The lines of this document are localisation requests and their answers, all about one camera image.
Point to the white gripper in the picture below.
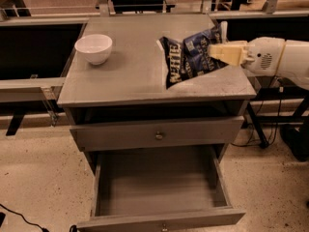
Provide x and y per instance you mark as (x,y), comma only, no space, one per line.
(265,56)

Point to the blue chip bag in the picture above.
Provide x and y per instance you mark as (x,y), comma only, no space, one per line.
(190,58)

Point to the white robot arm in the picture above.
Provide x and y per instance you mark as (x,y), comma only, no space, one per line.
(293,63)

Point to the grey top drawer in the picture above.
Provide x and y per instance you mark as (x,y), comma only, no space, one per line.
(141,134)

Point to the brass top drawer knob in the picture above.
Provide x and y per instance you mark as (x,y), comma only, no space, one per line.
(158,136)

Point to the brass drawer knob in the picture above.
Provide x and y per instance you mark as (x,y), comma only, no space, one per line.
(164,228)
(158,136)

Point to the grey wooden drawer cabinet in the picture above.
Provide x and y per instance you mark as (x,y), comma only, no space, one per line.
(131,84)

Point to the grey open middle drawer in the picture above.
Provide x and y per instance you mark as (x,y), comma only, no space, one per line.
(138,190)

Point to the brass middle drawer knob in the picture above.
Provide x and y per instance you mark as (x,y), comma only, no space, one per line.
(164,228)

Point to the white ceramic bowl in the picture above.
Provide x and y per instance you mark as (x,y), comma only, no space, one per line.
(95,48)

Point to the grey metal rail frame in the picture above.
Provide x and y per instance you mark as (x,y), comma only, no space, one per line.
(36,53)

